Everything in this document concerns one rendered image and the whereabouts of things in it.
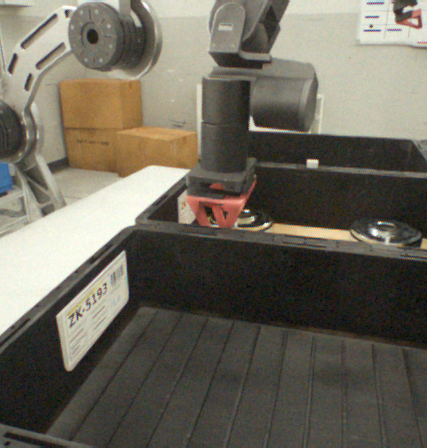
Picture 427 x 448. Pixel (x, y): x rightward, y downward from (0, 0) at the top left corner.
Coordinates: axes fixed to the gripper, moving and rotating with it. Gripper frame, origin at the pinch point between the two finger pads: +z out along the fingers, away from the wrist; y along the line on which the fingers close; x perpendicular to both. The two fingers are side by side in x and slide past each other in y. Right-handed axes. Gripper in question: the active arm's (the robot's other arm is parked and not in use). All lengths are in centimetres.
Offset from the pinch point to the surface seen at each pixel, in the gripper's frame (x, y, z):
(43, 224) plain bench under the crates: 54, 35, 22
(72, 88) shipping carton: 215, 304, 28
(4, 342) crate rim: 7.9, -30.5, -4.0
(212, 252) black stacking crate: -1.5, -9.7, -2.3
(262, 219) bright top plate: -3.3, 13.8, 3.1
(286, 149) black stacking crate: -2, 50, 1
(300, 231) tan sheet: -9.3, 17.8, 6.1
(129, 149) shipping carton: 153, 285, 72
